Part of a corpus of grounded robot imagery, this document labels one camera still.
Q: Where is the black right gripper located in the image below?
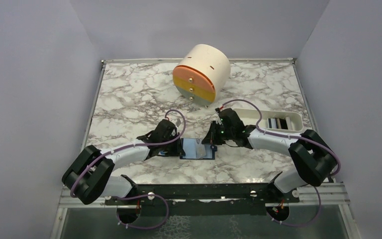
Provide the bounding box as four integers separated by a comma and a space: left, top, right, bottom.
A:
201, 120, 234, 146

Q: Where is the blue card holder wallet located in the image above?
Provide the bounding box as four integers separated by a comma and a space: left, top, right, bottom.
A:
180, 138, 217, 160

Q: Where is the stack of white cards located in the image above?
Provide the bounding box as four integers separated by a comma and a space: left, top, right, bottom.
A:
283, 116, 293, 130

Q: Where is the white rectangular plastic tray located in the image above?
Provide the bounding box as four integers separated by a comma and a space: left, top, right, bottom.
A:
233, 108, 304, 133

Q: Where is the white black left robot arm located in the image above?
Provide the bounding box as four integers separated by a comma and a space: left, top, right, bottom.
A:
61, 119, 180, 205

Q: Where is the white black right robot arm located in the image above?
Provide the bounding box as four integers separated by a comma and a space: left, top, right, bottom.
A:
202, 108, 339, 203

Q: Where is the white black-striped tray card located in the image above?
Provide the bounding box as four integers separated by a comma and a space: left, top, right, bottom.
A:
268, 118, 281, 129

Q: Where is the round beige drawer cabinet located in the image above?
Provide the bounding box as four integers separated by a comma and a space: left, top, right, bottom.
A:
172, 44, 231, 107

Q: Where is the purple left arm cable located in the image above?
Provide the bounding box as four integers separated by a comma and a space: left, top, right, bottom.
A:
70, 109, 187, 199

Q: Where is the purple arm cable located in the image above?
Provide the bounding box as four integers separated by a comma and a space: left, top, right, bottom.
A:
70, 109, 187, 199
214, 99, 342, 177

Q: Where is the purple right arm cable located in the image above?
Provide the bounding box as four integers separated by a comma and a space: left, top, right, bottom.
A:
214, 99, 342, 177

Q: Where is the black metal base rail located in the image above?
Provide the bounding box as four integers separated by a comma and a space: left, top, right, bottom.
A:
105, 183, 299, 216

